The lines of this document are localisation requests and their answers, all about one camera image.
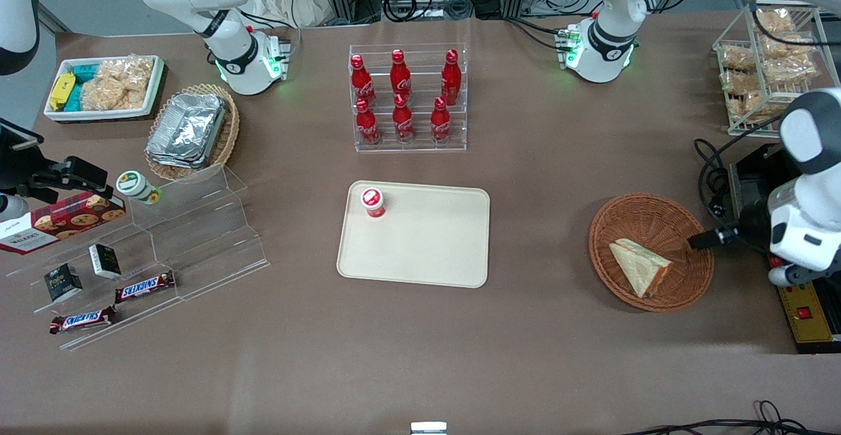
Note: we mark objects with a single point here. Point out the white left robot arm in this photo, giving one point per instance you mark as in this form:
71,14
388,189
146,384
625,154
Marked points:
611,27

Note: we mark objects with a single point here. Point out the yellow snack packet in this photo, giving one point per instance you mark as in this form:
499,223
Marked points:
62,90

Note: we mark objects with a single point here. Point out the beige plastic serving tray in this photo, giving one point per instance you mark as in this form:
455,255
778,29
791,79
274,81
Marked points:
427,241

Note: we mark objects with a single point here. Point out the white rectangular plastic bin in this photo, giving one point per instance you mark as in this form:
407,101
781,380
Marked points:
98,115

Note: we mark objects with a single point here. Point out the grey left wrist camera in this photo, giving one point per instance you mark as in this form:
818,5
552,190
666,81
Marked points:
792,276

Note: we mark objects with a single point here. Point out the triangular sandwich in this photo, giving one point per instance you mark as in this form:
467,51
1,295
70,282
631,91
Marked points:
640,267

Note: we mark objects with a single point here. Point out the clear acrylic stepped display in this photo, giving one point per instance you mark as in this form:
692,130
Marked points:
204,238

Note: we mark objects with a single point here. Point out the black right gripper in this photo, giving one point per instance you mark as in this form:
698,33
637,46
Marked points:
16,167

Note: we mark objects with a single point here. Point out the green lid yogurt cup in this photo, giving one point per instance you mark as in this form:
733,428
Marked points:
135,185

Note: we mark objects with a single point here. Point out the small black box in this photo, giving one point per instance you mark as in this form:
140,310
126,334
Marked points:
105,261
62,282

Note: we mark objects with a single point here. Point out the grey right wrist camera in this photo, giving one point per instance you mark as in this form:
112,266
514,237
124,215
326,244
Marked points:
10,208

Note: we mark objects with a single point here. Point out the red Walkers cookie box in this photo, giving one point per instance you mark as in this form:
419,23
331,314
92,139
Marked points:
62,221

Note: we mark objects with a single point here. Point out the stacked foil containers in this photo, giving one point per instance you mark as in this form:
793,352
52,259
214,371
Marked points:
187,129

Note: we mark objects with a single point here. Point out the clear bag of fried snacks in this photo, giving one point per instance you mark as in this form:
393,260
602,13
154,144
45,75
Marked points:
738,82
790,68
752,105
774,21
787,45
737,58

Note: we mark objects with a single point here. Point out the red lid yogurt cup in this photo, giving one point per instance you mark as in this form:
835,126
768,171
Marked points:
372,201

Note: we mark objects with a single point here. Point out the red Coca-Cola bottle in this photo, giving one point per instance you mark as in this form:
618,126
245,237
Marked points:
403,121
400,75
366,125
440,123
361,81
451,79

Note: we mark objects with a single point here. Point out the teal snack packet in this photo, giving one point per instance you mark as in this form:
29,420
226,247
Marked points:
84,71
75,98

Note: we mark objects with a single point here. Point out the clear bag of crackers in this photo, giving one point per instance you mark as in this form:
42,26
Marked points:
117,83

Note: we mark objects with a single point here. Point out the round brown wicker basket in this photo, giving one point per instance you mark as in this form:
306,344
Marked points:
650,221

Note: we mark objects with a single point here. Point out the Snickers chocolate bar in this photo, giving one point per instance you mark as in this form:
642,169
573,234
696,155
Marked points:
82,320
144,286

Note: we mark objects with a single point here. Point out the small white silver object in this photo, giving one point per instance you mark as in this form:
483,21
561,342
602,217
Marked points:
428,428

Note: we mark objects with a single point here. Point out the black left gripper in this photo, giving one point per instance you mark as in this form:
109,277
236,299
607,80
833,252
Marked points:
753,223

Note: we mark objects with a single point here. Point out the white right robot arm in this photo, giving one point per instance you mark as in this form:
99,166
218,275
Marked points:
220,8

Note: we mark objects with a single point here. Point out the oval light wicker basket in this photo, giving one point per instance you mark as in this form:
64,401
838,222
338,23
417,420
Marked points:
227,139

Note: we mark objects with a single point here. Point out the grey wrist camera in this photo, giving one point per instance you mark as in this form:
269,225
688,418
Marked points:
792,276
10,208

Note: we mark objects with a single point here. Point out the black control box yellow panel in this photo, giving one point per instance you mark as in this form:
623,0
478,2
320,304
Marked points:
807,320

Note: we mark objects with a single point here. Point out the clear acrylic bottle rack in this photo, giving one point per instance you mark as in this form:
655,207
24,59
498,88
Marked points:
420,139

